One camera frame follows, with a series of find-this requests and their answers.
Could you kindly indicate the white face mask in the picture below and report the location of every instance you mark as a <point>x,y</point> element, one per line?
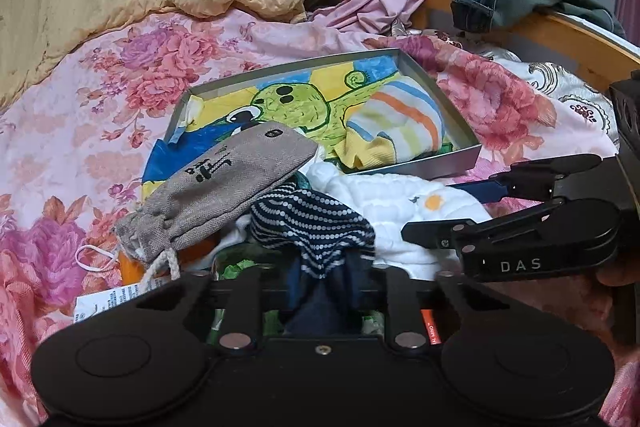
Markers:
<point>78,258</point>

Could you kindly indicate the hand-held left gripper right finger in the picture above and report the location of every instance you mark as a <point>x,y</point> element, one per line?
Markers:
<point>400,304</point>

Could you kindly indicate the small orange tag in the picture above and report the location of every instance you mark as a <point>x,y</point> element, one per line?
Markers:
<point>430,327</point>

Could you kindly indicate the white paper label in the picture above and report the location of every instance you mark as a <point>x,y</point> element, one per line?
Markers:
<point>110,299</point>

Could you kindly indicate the navy striped sock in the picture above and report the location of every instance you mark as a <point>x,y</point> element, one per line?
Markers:
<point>310,227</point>

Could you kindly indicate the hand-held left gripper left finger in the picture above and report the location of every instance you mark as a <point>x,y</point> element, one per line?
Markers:
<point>244,304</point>

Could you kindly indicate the white quilted cloth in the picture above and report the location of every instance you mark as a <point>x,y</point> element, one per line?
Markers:
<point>400,199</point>

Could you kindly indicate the pastel striped cloth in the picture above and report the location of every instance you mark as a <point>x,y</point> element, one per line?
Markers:
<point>395,112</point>

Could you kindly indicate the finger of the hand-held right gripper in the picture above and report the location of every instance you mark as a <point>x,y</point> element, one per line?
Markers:
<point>480,191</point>
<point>430,232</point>

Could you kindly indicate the plain white cloth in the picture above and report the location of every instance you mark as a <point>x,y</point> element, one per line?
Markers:
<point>230,237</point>

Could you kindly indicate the wooden bed frame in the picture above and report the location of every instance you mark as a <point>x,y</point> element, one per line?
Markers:
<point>575,38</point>

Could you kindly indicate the pink floral bedsheet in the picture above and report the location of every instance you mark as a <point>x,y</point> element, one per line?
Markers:
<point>75,132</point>

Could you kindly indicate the cartoon printed cloth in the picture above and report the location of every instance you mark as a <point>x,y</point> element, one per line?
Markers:
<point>300,102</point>

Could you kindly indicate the orange packet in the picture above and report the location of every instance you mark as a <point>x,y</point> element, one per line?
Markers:
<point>131,274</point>

